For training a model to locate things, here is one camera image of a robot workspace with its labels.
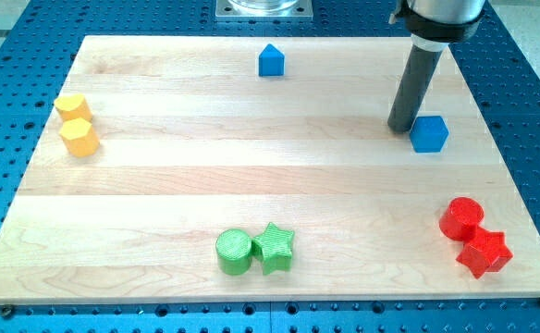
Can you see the blue hexagon block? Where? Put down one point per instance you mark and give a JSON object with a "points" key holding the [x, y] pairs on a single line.
{"points": [[428, 134]]}

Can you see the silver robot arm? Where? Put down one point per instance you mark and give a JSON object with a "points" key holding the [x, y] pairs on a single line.
{"points": [[434, 24]]}

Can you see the green star block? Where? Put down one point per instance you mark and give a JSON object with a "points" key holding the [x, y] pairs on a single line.
{"points": [[273, 249]]}

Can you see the green cylinder block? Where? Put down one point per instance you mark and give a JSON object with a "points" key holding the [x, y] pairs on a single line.
{"points": [[234, 251]]}

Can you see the light wooden board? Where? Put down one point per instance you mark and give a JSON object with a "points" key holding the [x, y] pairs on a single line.
{"points": [[194, 142]]}

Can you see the blue triangle-top block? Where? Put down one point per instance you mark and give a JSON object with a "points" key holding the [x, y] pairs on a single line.
{"points": [[271, 62]]}

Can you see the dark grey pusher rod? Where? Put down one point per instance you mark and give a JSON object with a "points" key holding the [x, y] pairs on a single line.
{"points": [[418, 72]]}

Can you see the yellow hexagon front block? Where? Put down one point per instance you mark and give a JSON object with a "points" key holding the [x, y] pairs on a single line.
{"points": [[79, 137]]}

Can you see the red cylinder block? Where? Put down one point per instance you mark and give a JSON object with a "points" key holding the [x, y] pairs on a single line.
{"points": [[461, 219]]}

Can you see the yellow rear block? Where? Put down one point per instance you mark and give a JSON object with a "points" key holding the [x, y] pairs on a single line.
{"points": [[73, 106]]}

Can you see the red star block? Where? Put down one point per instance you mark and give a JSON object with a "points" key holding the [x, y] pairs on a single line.
{"points": [[486, 252]]}

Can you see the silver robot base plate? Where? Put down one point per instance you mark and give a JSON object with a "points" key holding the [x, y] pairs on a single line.
{"points": [[263, 9]]}

